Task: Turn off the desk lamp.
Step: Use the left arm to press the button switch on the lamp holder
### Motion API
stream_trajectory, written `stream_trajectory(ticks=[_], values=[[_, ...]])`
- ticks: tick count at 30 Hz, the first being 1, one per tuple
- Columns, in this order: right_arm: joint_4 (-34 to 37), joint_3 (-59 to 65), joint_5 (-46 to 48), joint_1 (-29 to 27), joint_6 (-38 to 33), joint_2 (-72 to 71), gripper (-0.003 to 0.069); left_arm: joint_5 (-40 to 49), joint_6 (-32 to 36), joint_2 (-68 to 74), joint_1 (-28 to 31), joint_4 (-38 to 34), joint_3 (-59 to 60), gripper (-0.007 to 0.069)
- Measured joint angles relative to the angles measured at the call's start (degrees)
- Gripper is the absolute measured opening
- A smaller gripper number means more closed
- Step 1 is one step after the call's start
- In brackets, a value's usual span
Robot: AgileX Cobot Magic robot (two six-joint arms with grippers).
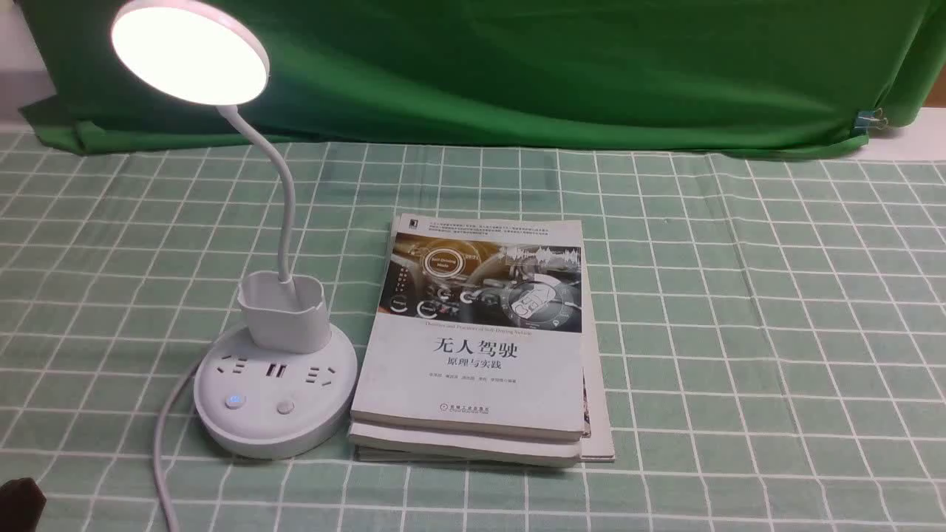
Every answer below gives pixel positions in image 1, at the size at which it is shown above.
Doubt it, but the black gloved hand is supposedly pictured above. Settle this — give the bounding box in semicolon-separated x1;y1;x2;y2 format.
1;477;47;531

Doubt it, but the white desk lamp with sockets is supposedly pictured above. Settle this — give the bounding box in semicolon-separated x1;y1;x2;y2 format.
109;1;358;460

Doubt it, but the middle white book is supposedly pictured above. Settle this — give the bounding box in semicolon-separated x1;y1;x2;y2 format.
348;422;582;468

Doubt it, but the top white self-driving book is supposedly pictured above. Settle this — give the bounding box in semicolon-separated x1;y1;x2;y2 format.
351;214;585;441

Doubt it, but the bottom thin book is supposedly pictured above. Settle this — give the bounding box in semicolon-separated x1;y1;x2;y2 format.
356;281;616;465

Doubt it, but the green checkered tablecloth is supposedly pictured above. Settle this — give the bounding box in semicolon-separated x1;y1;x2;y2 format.
1;130;945;531

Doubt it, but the green backdrop cloth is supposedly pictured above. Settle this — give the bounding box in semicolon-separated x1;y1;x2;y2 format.
16;0;946;160

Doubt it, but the blue binder clip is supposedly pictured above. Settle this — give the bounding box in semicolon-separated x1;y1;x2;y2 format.
852;108;889;135

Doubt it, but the white lamp power cable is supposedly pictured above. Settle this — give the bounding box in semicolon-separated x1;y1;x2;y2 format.
152;358;203;532

